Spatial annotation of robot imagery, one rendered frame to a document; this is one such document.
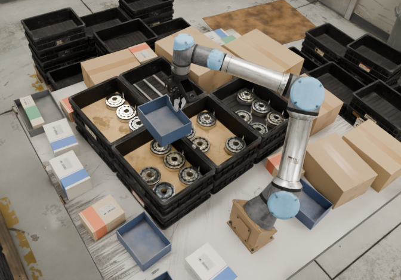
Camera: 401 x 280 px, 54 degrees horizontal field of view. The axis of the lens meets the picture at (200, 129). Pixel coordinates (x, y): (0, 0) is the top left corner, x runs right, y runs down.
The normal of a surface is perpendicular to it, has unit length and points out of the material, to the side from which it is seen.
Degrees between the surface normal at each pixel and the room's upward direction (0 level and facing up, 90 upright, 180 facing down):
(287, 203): 61
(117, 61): 0
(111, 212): 0
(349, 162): 0
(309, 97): 45
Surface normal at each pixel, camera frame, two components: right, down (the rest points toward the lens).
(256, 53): 0.07, -0.67
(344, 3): -0.82, 0.39
